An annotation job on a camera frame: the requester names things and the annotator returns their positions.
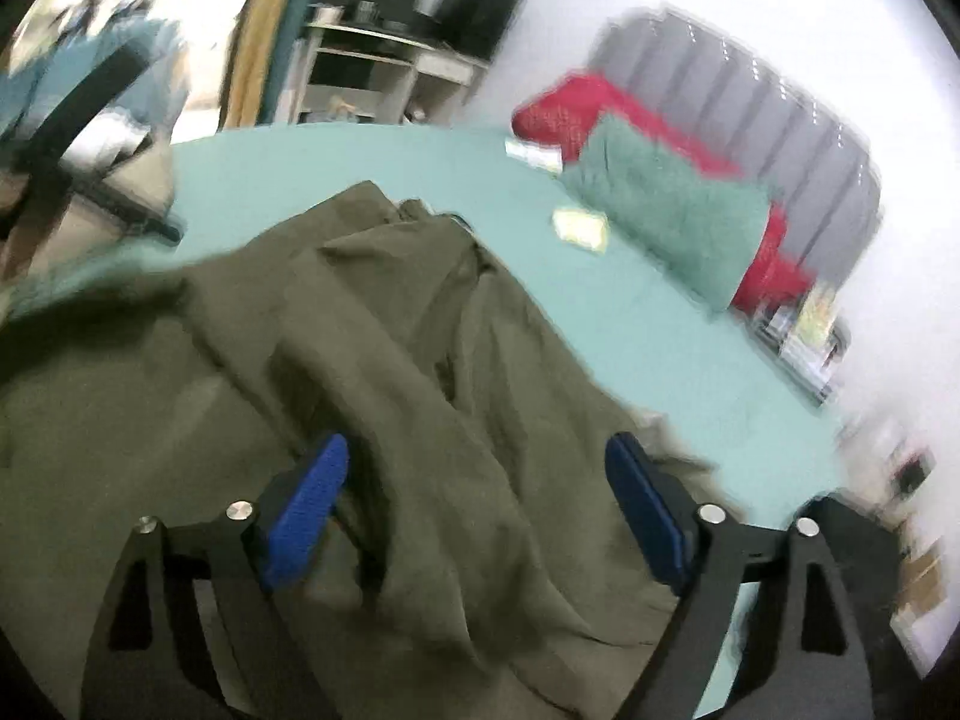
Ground grey padded headboard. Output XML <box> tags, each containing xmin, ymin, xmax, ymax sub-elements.
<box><xmin>589</xmin><ymin>10</ymin><xmax>882</xmax><ymax>288</ymax></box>

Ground cardboard box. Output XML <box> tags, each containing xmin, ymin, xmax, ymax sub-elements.
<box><xmin>898</xmin><ymin>541</ymin><xmax>946</xmax><ymax>617</ymax></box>

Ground yellow packet on bed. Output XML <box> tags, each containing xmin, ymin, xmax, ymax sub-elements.
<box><xmin>551</xmin><ymin>208</ymin><xmax>608</xmax><ymax>254</ymax></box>

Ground black monitor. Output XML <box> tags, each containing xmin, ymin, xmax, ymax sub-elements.
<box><xmin>311</xmin><ymin>0</ymin><xmax>523</xmax><ymax>62</ymax></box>

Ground blue grey clothing pile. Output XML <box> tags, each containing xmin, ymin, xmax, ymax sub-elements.
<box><xmin>2</xmin><ymin>16</ymin><xmax>189</xmax><ymax>171</ymax></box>

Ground yellow and teal curtain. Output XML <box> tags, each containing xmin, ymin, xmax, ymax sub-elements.
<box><xmin>220</xmin><ymin>0</ymin><xmax>311</xmax><ymax>128</ymax></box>

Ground olive green large garment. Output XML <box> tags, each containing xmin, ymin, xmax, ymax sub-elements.
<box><xmin>2</xmin><ymin>182</ymin><xmax>716</xmax><ymax>718</ymax></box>

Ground red pillow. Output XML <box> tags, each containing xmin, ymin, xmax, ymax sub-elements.
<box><xmin>511</xmin><ymin>73</ymin><xmax>815</xmax><ymax>314</ymax></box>

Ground white shelving desk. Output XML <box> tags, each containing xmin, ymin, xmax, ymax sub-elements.
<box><xmin>270</xmin><ymin>23</ymin><xmax>488</xmax><ymax>125</ymax></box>

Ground teal bed sheet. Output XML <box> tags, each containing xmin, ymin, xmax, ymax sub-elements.
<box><xmin>11</xmin><ymin>125</ymin><xmax>835</xmax><ymax>523</ymax></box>

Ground bedside clutter pile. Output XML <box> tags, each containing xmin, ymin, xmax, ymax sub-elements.
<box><xmin>750</xmin><ymin>281</ymin><xmax>851</xmax><ymax>406</ymax></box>

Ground green pillow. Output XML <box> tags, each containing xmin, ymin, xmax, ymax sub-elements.
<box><xmin>562</xmin><ymin>114</ymin><xmax>771</xmax><ymax>312</ymax></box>

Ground white paper on bed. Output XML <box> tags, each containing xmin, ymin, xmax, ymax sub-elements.
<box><xmin>505</xmin><ymin>138</ymin><xmax>565</xmax><ymax>176</ymax></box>

